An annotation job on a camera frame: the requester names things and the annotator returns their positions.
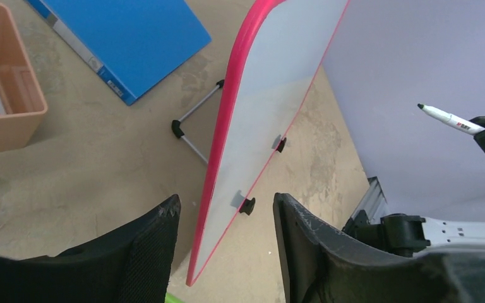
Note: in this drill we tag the white green marker pen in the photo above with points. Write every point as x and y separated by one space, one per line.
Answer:
451 120

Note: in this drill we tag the blue folder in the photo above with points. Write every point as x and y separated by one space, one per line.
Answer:
130 45

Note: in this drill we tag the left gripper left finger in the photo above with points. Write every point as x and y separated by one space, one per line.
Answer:
131 263

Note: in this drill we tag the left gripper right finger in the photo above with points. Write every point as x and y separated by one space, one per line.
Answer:
320 263

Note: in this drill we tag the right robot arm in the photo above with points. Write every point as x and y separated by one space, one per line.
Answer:
405 235

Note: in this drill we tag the green marker cap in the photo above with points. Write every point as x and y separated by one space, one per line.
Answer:
170 298

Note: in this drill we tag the pink framed whiteboard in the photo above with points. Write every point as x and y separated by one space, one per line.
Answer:
273 62

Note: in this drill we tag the orange plastic file organizer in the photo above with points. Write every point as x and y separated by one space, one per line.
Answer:
20 92

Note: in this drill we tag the aluminium base frame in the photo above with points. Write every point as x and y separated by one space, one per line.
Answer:
373 202

